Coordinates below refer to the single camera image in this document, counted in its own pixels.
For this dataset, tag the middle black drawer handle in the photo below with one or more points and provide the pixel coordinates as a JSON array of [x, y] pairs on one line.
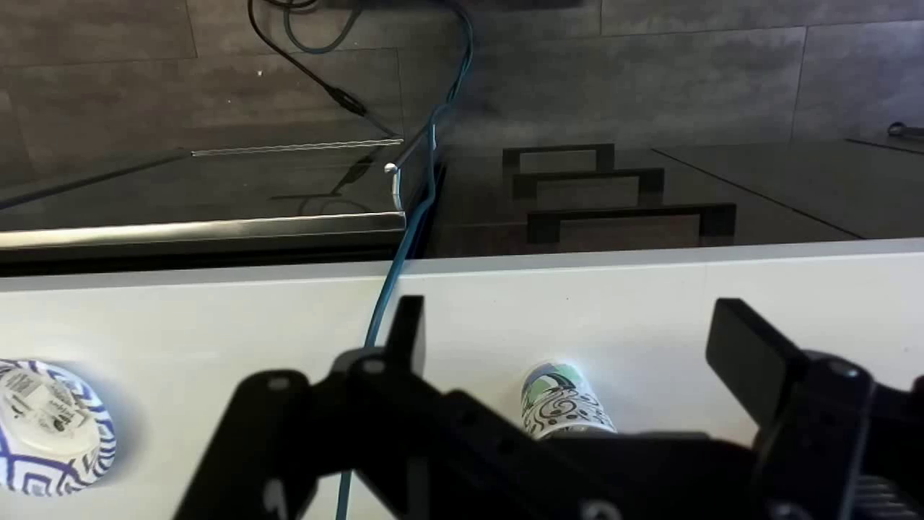
[[650, 180]]

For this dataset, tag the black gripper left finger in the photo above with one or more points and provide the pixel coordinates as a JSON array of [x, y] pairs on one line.
[[371, 414]]

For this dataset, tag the top black drawer handle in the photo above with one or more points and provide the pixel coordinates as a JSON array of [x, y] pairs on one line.
[[558, 161]]

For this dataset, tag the patterned paper cup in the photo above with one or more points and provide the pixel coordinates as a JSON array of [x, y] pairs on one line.
[[558, 401]]

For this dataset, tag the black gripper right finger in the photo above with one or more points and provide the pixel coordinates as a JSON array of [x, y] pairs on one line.
[[833, 442]]

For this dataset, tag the steel dishwasher handle bar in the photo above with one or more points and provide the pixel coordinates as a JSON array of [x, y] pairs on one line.
[[311, 226]]

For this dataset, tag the blue patterned paper plate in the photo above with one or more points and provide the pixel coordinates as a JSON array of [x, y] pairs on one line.
[[55, 432]]

